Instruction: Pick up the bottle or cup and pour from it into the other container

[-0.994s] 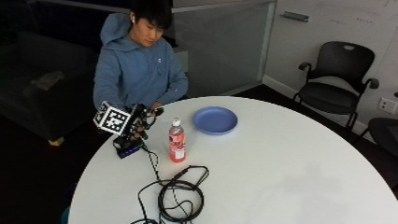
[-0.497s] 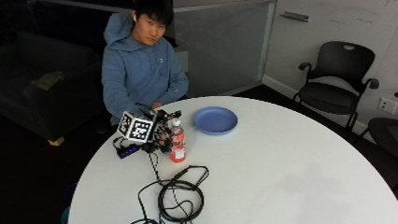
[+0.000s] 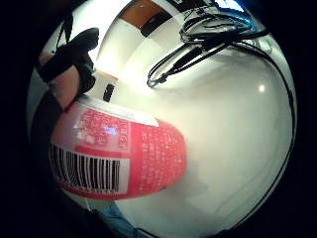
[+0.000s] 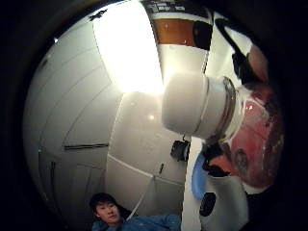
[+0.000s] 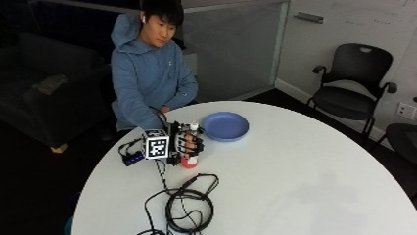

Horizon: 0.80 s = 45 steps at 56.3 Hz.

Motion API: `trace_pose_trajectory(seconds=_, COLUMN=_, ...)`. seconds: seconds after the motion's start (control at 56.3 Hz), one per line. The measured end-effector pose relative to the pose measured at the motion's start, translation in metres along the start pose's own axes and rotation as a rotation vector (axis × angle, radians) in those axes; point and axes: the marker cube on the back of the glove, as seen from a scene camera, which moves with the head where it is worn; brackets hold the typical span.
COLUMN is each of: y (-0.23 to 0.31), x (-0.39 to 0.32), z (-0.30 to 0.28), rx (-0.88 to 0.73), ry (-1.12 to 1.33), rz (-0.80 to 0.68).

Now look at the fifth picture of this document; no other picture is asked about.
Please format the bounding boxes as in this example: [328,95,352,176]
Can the white wall outlet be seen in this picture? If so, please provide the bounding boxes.
[395,102,417,120]

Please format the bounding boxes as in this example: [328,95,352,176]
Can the coiled black cable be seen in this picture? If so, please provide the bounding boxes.
[136,172,221,235]

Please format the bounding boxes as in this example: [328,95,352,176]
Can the person in blue hoodie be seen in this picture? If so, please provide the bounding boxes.
[109,0,200,133]

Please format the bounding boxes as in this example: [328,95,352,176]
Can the dark sofa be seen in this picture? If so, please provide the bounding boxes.
[0,31,115,155]

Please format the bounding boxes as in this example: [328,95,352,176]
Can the red bottle with white cap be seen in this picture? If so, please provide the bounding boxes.
[180,121,205,169]

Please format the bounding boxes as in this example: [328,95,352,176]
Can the frosted glass panel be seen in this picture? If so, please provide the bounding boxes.
[181,1,291,103]

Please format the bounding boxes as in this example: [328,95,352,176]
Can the teal chair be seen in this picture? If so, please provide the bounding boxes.
[63,215,76,235]

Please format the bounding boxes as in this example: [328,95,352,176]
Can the small black electronic box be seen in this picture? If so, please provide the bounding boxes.
[117,138,147,167]

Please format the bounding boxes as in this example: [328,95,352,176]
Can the white marker cube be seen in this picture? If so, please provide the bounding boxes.
[141,128,171,161]

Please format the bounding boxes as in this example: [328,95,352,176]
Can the grey cushion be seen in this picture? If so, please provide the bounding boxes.
[31,73,69,96]

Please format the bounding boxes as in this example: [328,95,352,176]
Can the blue plate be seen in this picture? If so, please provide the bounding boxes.
[201,111,251,143]

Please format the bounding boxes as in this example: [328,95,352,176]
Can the black office chair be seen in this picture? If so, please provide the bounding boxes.
[305,42,399,139]
[375,95,417,165]

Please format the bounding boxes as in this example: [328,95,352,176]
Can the thin black glove cable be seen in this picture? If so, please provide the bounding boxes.
[153,158,171,191]

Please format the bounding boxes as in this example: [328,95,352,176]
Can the grey metal door handle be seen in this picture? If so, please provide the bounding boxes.
[292,11,327,24]

